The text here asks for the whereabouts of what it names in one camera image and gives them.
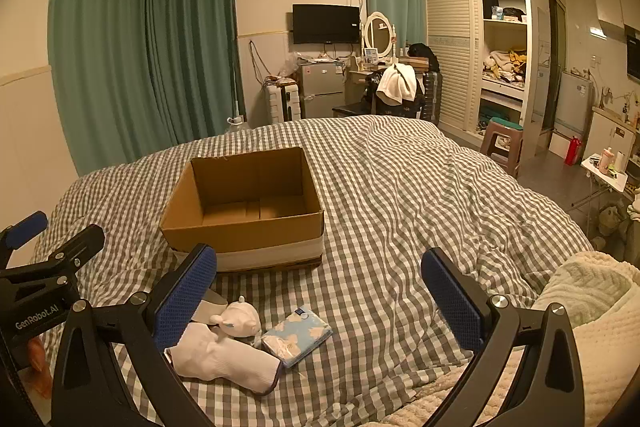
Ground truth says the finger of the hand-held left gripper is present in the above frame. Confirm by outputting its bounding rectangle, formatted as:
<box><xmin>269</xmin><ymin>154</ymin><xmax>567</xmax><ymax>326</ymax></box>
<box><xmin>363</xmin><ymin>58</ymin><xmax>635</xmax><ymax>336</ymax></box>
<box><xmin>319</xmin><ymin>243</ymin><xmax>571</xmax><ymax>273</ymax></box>
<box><xmin>0</xmin><ymin>211</ymin><xmax>49</xmax><ymax>254</ymax></box>
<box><xmin>25</xmin><ymin>224</ymin><xmax>106</xmax><ymax>282</ymax></box>

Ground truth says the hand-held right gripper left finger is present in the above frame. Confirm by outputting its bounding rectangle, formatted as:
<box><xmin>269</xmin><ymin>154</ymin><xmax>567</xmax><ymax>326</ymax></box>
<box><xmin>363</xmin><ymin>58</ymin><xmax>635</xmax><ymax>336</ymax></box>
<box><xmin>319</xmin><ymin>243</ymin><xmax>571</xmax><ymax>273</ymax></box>
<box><xmin>50</xmin><ymin>243</ymin><xmax>218</xmax><ymax>427</ymax></box>

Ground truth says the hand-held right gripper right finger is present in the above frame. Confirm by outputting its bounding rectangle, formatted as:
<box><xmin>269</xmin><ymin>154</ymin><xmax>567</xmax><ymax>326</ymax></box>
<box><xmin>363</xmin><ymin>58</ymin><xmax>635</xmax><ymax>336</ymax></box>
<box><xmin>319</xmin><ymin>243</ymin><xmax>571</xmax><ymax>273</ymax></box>
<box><xmin>421</xmin><ymin>247</ymin><xmax>586</xmax><ymax>427</ymax></box>

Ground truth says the small white toy figure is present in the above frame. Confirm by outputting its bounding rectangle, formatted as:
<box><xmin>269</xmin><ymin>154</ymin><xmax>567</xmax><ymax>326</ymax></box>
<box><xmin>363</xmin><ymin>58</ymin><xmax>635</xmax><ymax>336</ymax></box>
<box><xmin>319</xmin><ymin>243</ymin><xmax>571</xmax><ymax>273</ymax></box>
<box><xmin>208</xmin><ymin>295</ymin><xmax>262</xmax><ymax>339</ymax></box>

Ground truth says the white sock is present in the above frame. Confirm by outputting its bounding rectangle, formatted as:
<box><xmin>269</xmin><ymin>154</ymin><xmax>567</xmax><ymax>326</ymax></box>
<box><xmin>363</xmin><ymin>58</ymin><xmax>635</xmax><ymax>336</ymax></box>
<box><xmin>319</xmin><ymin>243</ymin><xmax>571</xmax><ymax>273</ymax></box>
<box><xmin>164</xmin><ymin>322</ymin><xmax>282</xmax><ymax>396</ymax></box>

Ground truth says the cardboard box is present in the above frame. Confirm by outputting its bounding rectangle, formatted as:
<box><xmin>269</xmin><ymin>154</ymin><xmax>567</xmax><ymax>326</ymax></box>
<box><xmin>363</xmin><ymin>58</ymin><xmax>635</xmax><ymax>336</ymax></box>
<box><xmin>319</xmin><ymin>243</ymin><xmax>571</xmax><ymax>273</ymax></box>
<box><xmin>159</xmin><ymin>146</ymin><xmax>326</xmax><ymax>273</ymax></box>

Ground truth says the blue tissue packet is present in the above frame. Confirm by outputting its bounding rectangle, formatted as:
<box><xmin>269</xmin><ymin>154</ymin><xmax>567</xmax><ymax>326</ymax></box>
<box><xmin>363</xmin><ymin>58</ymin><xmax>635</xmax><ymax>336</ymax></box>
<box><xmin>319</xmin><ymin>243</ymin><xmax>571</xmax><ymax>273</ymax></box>
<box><xmin>260</xmin><ymin>305</ymin><xmax>335</xmax><ymax>369</ymax></box>

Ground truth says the person's left hand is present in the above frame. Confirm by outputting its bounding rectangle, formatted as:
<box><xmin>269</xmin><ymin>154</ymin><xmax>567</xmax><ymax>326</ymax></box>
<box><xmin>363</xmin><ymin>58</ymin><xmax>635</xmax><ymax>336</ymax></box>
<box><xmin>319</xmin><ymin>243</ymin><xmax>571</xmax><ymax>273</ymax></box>
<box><xmin>26</xmin><ymin>337</ymin><xmax>53</xmax><ymax>401</ymax></box>

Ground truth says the pale green fleece blanket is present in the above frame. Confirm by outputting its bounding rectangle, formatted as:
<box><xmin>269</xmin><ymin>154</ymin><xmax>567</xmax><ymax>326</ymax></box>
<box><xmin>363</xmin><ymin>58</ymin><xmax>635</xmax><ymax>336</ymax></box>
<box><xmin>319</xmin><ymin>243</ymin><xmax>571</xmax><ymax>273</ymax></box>
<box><xmin>531</xmin><ymin>251</ymin><xmax>640</xmax><ymax>329</ymax></box>

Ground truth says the plastic stool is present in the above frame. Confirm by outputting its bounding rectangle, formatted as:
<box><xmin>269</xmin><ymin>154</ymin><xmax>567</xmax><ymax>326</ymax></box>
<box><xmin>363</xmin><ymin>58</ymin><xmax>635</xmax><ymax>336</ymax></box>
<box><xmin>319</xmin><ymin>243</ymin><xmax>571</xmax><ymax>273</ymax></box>
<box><xmin>479</xmin><ymin>117</ymin><xmax>525</xmax><ymax>178</ymax></box>

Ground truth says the cream knit blanket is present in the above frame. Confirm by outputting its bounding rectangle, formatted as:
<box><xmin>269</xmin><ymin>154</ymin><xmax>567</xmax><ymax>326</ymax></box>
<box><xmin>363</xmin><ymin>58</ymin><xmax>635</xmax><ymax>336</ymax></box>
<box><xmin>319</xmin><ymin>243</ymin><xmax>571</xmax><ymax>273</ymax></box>
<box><xmin>382</xmin><ymin>307</ymin><xmax>640</xmax><ymax>427</ymax></box>

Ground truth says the red fire extinguisher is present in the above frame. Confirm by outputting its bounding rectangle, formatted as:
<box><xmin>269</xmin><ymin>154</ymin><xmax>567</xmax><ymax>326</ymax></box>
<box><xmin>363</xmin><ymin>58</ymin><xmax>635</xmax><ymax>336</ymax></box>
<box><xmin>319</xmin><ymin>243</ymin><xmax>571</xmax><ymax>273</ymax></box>
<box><xmin>564</xmin><ymin>135</ymin><xmax>584</xmax><ymax>166</ymax></box>

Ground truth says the small white folding table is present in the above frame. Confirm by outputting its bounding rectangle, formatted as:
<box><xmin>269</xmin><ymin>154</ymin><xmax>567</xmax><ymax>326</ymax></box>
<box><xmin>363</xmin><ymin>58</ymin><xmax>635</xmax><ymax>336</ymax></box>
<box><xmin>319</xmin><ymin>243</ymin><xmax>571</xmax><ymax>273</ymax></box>
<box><xmin>569</xmin><ymin>152</ymin><xmax>630</xmax><ymax>214</ymax></box>

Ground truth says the dark chair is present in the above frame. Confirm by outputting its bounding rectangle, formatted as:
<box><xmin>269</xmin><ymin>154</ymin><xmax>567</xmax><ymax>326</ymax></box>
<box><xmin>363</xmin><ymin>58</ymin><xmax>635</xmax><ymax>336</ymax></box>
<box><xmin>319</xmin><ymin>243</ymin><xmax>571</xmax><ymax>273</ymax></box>
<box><xmin>372</xmin><ymin>67</ymin><xmax>427</xmax><ymax>120</ymax></box>

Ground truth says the wide green curtain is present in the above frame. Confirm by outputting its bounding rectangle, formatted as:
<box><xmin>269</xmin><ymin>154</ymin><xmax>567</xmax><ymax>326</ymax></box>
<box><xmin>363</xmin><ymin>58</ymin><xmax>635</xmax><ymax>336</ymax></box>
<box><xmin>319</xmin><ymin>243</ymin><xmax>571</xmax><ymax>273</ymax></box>
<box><xmin>47</xmin><ymin>0</ymin><xmax>247</xmax><ymax>178</ymax></box>

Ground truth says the grey suitcase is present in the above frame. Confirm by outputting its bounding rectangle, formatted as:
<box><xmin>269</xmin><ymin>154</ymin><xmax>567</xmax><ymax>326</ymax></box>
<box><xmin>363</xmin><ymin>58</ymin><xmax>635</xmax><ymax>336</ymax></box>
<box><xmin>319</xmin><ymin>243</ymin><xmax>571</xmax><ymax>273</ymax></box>
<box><xmin>422</xmin><ymin>71</ymin><xmax>445</xmax><ymax>126</ymax></box>

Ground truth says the white ribbed suitcase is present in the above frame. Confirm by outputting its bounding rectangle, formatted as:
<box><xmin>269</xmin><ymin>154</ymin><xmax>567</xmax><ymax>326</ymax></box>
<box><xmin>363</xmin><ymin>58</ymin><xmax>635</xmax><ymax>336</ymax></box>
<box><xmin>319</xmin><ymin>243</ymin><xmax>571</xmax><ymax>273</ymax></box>
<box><xmin>264</xmin><ymin>82</ymin><xmax>304</xmax><ymax>126</ymax></box>

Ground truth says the white towel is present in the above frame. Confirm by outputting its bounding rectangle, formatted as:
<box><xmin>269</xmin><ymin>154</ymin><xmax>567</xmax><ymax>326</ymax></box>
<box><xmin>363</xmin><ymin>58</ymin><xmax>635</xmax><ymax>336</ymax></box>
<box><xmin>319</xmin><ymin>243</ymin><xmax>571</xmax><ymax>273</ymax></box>
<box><xmin>375</xmin><ymin>63</ymin><xmax>419</xmax><ymax>104</ymax></box>

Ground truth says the white kitchen cabinet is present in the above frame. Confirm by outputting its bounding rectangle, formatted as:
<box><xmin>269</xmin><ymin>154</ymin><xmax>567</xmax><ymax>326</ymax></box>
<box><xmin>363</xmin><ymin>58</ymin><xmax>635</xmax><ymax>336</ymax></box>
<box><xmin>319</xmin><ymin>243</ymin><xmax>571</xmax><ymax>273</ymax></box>
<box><xmin>582</xmin><ymin>106</ymin><xmax>640</xmax><ymax>164</ymax></box>

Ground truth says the white appliance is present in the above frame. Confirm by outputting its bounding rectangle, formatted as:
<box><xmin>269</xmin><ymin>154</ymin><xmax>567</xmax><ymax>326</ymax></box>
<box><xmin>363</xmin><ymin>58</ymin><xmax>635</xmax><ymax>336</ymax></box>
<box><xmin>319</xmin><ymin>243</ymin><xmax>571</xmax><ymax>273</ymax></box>
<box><xmin>553</xmin><ymin>71</ymin><xmax>596</xmax><ymax>138</ymax></box>

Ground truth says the wooden vanity desk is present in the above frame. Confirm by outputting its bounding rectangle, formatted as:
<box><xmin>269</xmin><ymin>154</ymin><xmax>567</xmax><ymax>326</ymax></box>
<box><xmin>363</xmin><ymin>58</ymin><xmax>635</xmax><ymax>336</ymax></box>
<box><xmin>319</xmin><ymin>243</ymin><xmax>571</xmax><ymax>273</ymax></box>
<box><xmin>347</xmin><ymin>56</ymin><xmax>431</xmax><ymax>118</ymax></box>

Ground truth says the small grey fridge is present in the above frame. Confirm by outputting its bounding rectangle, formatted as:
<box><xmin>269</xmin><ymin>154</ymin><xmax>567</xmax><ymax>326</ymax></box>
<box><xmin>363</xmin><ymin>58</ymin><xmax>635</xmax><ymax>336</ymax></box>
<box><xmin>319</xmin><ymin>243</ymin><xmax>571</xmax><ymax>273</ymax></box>
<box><xmin>298</xmin><ymin>59</ymin><xmax>347</xmax><ymax>120</ymax></box>

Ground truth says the black bag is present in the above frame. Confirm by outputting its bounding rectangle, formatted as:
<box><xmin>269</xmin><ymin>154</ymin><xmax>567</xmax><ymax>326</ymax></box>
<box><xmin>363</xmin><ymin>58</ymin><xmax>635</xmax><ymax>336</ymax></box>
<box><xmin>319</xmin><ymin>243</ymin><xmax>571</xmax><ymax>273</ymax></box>
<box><xmin>405</xmin><ymin>42</ymin><xmax>441</xmax><ymax>73</ymax></box>

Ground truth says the white wardrobe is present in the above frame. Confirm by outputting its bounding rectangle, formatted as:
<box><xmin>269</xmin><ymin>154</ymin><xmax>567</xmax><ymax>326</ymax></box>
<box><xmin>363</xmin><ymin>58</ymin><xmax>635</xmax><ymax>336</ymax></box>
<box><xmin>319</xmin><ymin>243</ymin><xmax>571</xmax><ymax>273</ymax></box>
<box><xmin>423</xmin><ymin>0</ymin><xmax>536</xmax><ymax>138</ymax></box>

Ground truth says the white oval vanity mirror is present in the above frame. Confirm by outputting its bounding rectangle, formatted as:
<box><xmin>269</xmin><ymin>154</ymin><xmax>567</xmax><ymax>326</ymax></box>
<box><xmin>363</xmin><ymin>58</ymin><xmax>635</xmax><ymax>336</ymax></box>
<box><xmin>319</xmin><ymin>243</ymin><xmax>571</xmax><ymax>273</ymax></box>
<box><xmin>362</xmin><ymin>11</ymin><xmax>396</xmax><ymax>58</ymax></box>

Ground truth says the black range hood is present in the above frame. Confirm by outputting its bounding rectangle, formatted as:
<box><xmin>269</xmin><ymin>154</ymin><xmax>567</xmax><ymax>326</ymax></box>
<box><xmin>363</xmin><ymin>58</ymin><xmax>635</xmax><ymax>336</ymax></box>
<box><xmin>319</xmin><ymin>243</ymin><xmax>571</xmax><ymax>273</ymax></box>
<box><xmin>624</xmin><ymin>26</ymin><xmax>640</xmax><ymax>81</ymax></box>

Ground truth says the black wall television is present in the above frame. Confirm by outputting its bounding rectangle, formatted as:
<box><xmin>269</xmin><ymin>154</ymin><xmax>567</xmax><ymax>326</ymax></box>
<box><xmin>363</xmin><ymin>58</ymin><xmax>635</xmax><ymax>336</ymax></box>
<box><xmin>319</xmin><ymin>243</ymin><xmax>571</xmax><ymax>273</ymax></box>
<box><xmin>292</xmin><ymin>4</ymin><xmax>362</xmax><ymax>46</ymax></box>

